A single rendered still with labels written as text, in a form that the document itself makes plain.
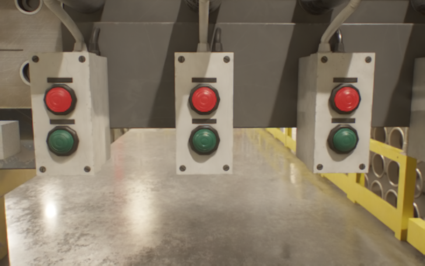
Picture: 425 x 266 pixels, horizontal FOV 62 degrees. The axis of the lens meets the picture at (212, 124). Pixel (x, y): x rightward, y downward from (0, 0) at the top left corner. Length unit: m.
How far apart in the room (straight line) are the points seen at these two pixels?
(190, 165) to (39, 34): 0.31
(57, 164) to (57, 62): 0.12
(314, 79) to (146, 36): 0.24
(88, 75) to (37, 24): 0.18
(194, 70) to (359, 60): 0.20
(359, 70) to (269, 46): 0.13
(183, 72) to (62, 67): 0.14
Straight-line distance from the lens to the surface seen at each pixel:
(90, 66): 0.45
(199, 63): 0.43
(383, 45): 0.59
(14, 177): 1.10
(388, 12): 0.63
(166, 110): 0.53
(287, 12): 0.57
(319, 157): 0.47
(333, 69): 0.46
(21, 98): 0.62
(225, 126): 0.44
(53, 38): 0.60
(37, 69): 0.47
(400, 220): 1.87
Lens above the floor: 0.74
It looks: 8 degrees down
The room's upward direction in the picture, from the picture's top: straight up
